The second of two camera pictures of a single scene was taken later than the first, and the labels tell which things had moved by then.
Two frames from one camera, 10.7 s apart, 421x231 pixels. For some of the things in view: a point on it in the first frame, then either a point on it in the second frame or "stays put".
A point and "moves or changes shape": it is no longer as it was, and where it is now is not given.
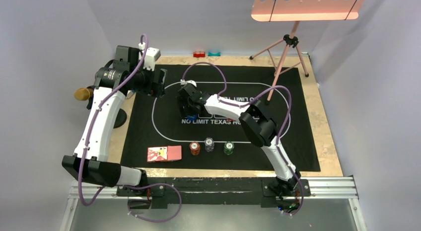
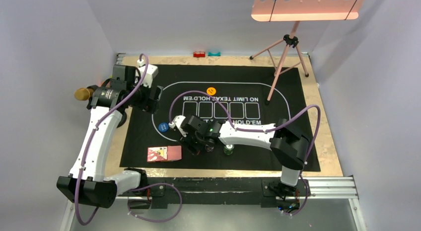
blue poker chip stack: x=209 y=143 stays put
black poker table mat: x=161 y=136 stays put
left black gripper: x=148 y=89 -> x=147 y=104
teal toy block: x=214 y=54 stays put
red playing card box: x=163 y=154 stays put
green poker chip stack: x=228 y=148 stays put
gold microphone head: x=83 y=94 stays put
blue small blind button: x=191 y=117 moves or changes shape
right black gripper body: x=189 y=110 -> x=197 y=139
